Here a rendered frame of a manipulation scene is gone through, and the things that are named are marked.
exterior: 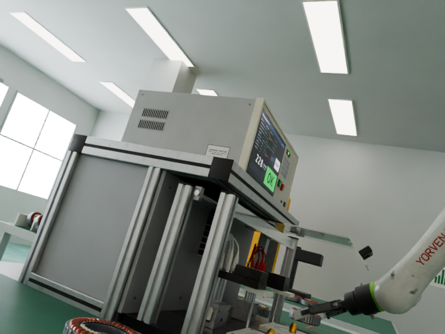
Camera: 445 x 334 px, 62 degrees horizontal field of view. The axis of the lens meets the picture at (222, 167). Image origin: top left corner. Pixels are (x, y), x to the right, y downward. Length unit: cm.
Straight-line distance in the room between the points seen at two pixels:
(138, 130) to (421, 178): 572
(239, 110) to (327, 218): 547
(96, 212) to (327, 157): 591
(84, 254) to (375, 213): 569
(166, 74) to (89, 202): 455
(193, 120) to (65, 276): 48
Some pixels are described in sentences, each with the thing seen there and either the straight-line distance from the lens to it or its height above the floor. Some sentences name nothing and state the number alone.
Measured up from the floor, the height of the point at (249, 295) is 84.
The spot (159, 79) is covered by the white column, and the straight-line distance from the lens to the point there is 541.
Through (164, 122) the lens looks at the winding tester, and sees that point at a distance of 102.
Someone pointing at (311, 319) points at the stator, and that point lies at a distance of 142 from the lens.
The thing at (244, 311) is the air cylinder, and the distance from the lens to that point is 113.
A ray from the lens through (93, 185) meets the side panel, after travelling 92.
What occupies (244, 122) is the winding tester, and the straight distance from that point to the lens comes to 92.
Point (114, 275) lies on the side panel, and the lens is 82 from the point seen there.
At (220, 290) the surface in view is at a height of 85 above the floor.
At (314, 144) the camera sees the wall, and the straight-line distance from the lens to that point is 673.
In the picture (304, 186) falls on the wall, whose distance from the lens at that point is 651.
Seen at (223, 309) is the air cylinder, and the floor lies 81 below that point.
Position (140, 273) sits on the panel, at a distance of 82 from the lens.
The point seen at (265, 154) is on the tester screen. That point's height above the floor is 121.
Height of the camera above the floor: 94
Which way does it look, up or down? 12 degrees up
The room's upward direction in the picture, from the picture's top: 16 degrees clockwise
